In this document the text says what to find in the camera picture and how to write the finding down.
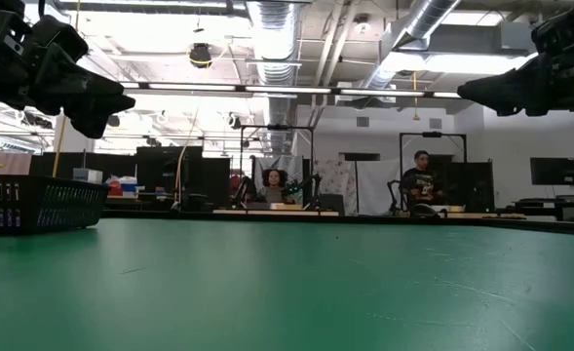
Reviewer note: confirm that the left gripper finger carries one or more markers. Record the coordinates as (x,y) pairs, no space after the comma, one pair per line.
(101,114)
(77,80)

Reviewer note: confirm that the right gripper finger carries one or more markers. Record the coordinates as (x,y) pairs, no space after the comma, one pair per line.
(506,92)

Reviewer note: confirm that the background black robot arm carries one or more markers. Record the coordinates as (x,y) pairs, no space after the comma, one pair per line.
(393,195)
(308,187)

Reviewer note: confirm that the ceiling tube light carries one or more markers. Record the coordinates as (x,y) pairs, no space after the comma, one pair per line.
(446,94)
(379,91)
(191,87)
(286,89)

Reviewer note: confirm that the white storage box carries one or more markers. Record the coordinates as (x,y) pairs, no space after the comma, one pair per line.
(88,175)

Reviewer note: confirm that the yellow pole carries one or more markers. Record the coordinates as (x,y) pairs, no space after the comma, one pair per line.
(56,163)

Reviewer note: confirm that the grey ventilation box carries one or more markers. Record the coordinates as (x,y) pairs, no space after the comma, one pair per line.
(462,38)

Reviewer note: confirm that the red container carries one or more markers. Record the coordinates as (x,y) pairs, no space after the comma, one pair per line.
(114,187)

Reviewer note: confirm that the black monitor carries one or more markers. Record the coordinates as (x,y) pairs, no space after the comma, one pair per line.
(552,170)

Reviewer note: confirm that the black screen panel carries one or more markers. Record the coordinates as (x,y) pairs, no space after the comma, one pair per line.
(469,185)

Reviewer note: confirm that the black plastic mesh basket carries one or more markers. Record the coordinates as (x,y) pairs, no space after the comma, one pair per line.
(57,205)

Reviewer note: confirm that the black desk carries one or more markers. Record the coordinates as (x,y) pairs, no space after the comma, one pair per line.
(549,205)

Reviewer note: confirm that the person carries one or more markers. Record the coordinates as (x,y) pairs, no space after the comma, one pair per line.
(274,187)
(420,178)

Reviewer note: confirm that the workbench with wooden top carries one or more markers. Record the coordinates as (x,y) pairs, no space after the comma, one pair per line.
(277,213)
(467,215)

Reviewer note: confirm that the white curtain sheet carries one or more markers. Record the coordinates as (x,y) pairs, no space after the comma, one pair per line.
(374,180)

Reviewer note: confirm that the grey curtain sheet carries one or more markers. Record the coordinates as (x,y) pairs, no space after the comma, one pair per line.
(294,166)

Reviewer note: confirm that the black divider wall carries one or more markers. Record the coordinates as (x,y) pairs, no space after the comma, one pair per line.
(121,168)

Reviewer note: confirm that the grey wall vent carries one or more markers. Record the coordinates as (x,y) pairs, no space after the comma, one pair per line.
(435,123)
(362,121)

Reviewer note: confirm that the black gantry frame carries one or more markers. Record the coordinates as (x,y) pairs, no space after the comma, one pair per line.
(277,128)
(432,134)

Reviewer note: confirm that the silver air duct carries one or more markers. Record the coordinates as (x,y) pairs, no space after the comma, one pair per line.
(428,19)
(277,39)

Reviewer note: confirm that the black overhead camera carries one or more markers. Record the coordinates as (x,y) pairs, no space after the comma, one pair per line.
(200,54)

